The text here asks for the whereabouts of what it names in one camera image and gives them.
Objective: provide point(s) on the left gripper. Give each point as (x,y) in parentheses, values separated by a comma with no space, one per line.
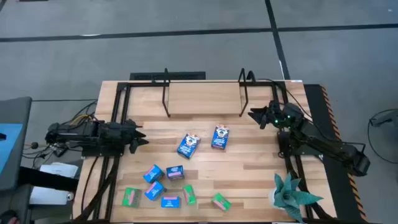
(115,135)

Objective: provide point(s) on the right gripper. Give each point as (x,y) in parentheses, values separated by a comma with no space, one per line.
(274,113)

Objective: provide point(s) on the Rice Krispies cereal box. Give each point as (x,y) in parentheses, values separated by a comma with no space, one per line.
(154,190)
(170,202)
(153,173)

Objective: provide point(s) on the Frosted Flakes cereal box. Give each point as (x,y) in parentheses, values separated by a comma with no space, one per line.
(188,145)
(220,137)
(175,172)

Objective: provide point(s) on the Apple Jacks cereal box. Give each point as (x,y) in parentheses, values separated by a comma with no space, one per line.
(132,197)
(189,194)
(221,202)

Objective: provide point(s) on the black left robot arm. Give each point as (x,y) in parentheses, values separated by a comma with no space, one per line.
(77,135)

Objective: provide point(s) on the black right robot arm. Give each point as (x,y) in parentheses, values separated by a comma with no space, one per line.
(326,143)

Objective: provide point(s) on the wooden shelf black legs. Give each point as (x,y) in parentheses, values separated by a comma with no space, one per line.
(205,98)

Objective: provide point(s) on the white paper stack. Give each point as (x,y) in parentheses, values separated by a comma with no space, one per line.
(59,169)

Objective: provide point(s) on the black power adapter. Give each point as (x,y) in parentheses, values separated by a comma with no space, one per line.
(60,152)

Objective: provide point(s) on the white plant pot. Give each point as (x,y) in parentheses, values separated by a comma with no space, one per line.
(272,197)

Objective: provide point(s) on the teal artificial succulent plant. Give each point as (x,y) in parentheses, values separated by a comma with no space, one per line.
(289,196)

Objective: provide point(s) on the black bar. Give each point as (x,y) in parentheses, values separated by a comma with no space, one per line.
(46,180)

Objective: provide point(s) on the black round knob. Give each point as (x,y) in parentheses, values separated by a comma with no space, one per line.
(34,145)

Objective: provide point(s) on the black hazard-striped floor mat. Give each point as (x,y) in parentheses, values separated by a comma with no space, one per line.
(343,199)

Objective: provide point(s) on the grey cabinet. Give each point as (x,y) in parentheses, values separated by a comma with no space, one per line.
(18,109)

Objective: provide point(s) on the grey stand foot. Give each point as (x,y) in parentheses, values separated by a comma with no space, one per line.
(385,118)

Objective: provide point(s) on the blue sheet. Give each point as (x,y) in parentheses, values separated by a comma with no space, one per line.
(9,149)

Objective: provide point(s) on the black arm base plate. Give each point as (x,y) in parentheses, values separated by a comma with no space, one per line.
(289,151)
(93,153)

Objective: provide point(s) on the black aluminium table frame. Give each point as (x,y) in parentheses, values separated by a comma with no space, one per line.
(140,83)

